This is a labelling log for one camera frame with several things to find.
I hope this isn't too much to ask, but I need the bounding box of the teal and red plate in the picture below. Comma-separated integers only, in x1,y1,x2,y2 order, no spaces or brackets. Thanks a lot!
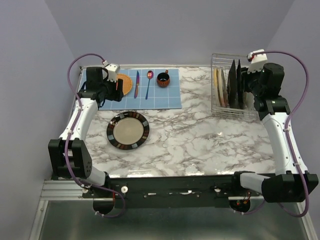
242,69,254,110

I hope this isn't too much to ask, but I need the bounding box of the black rimmed striped plate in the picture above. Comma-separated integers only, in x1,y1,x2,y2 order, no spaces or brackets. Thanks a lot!
106,111,150,151

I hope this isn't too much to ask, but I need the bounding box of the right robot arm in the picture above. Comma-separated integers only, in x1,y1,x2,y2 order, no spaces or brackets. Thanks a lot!
230,62,319,203

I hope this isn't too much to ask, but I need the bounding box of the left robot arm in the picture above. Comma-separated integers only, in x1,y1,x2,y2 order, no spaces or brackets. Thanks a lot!
48,63,124,198

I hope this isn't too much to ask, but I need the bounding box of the woven wicker coaster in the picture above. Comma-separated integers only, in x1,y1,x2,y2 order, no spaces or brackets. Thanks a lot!
117,73,133,96

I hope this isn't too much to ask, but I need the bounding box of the black square plate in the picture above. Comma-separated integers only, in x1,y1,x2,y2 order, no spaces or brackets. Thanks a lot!
236,60,244,110
227,60,237,108

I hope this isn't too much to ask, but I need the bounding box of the iridescent knife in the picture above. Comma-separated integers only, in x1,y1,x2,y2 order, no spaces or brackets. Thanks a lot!
134,71,140,99

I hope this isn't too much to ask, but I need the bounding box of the brown rimmed plate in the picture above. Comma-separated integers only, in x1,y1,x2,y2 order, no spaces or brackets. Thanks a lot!
217,68,228,108

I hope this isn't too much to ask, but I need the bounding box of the blue grid placemat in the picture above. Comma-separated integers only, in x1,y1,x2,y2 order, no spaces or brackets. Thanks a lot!
79,68,182,111

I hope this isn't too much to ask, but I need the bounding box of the yellow rimmed plate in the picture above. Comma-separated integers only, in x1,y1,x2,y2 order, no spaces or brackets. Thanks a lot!
213,68,221,107

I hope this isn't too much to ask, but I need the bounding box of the iridescent spoon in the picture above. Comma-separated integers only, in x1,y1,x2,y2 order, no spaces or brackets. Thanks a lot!
145,70,154,100

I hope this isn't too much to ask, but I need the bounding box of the brown ceramic mug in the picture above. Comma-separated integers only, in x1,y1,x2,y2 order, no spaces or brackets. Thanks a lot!
156,70,171,88

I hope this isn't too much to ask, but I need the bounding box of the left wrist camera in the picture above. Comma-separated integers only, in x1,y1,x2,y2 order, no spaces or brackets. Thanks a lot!
102,61,121,83

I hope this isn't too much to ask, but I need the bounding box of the wire dish rack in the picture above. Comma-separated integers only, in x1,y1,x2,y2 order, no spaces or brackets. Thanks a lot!
210,49,268,121

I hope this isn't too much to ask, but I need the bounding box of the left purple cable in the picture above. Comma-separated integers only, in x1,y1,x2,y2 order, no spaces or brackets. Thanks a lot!
64,52,126,218

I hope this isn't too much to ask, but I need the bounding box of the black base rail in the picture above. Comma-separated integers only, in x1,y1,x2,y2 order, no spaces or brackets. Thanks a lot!
82,175,259,209

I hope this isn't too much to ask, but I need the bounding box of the aluminium frame extrusion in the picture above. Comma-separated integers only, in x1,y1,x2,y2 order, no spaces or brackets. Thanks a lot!
40,180,83,201

